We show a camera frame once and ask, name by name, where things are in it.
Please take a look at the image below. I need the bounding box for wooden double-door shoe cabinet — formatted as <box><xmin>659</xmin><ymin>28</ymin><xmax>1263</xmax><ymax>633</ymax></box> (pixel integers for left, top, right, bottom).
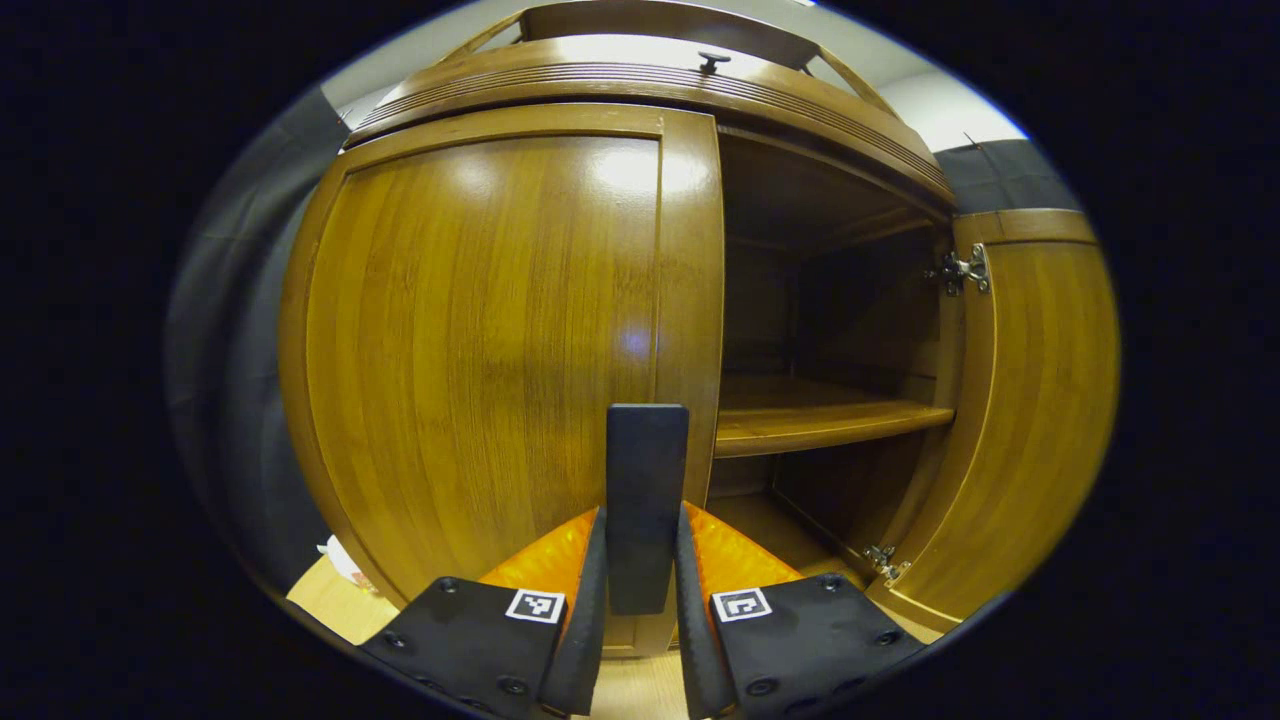
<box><xmin>340</xmin><ymin>0</ymin><xmax>966</xmax><ymax>661</ymax></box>

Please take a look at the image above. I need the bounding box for wooden cabinet door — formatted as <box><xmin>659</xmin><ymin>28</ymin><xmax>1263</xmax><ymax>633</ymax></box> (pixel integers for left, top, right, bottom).
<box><xmin>277</xmin><ymin>103</ymin><xmax>726</xmax><ymax>661</ymax></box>
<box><xmin>865</xmin><ymin>208</ymin><xmax>1121</xmax><ymax>633</ymax></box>

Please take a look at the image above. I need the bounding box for metal door hinge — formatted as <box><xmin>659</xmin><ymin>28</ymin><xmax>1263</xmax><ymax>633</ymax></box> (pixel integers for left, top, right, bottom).
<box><xmin>864</xmin><ymin>544</ymin><xmax>912</xmax><ymax>587</ymax></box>
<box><xmin>938</xmin><ymin>244</ymin><xmax>992</xmax><ymax>298</ymax></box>

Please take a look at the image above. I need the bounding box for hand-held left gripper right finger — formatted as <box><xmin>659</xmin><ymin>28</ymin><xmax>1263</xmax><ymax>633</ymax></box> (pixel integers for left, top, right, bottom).
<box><xmin>675</xmin><ymin>502</ymin><xmax>926</xmax><ymax>719</ymax></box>

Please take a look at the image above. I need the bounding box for pale fluffy slipper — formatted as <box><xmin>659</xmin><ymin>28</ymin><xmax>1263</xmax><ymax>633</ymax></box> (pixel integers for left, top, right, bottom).
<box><xmin>318</xmin><ymin>535</ymin><xmax>377</xmax><ymax>593</ymax></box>

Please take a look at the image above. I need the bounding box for wooden cabinet drawer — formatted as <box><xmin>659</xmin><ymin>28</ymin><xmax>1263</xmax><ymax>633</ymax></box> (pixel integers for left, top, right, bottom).
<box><xmin>345</xmin><ymin>35</ymin><xmax>956</xmax><ymax>206</ymax></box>

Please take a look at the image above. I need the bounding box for black door handle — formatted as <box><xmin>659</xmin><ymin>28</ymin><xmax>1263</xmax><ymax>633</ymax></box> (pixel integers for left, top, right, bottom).
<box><xmin>606</xmin><ymin>403</ymin><xmax>690</xmax><ymax>616</ymax></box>

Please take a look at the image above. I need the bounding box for wooden inner shelf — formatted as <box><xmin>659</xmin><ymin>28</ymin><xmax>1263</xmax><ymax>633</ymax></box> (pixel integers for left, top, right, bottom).
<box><xmin>715</xmin><ymin>375</ymin><xmax>956</xmax><ymax>459</ymax></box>

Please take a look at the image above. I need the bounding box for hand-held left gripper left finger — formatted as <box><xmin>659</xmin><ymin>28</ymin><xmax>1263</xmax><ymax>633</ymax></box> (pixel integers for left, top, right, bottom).
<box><xmin>360</xmin><ymin>505</ymin><xmax>609</xmax><ymax>719</ymax></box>

